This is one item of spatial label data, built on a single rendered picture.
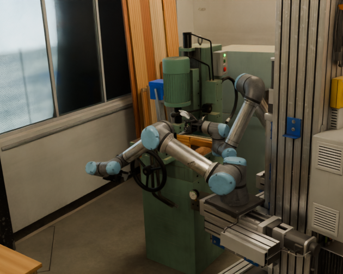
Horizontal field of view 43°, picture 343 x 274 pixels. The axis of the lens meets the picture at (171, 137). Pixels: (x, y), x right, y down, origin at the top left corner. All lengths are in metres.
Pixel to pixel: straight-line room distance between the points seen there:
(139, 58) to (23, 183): 1.64
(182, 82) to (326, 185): 1.17
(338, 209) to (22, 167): 2.46
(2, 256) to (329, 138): 1.80
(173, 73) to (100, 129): 1.62
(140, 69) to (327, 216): 2.74
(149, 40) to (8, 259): 2.74
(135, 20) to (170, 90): 1.66
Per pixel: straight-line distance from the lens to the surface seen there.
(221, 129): 2.45
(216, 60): 2.96
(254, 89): 2.37
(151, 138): 2.14
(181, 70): 2.73
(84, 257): 3.43
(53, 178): 3.87
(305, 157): 2.11
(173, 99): 2.77
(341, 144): 1.94
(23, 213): 3.75
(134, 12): 4.31
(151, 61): 4.53
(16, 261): 2.53
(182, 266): 3.13
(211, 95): 2.90
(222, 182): 2.04
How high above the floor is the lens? 1.82
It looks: 18 degrees down
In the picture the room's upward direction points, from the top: 2 degrees counter-clockwise
